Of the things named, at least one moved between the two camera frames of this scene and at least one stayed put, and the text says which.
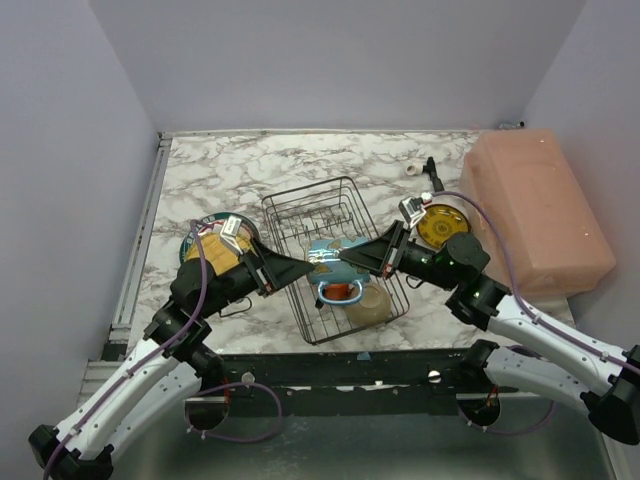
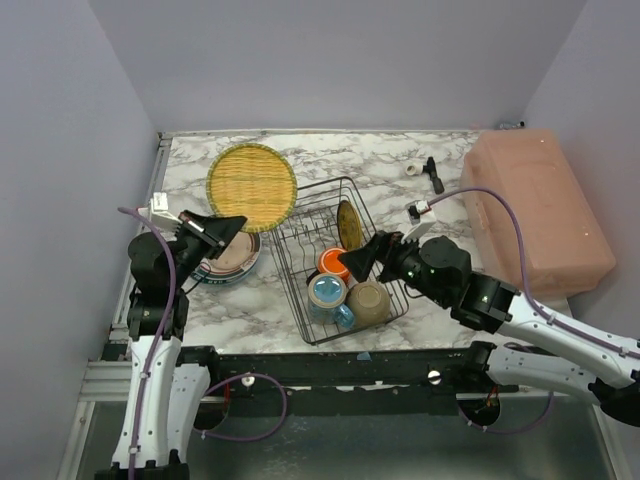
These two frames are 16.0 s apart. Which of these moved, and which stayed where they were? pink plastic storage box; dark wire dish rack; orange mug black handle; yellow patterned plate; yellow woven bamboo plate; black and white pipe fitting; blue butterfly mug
Moved: blue butterfly mug; yellow woven bamboo plate; orange mug black handle; yellow patterned plate
Stayed: pink plastic storage box; black and white pipe fitting; dark wire dish rack
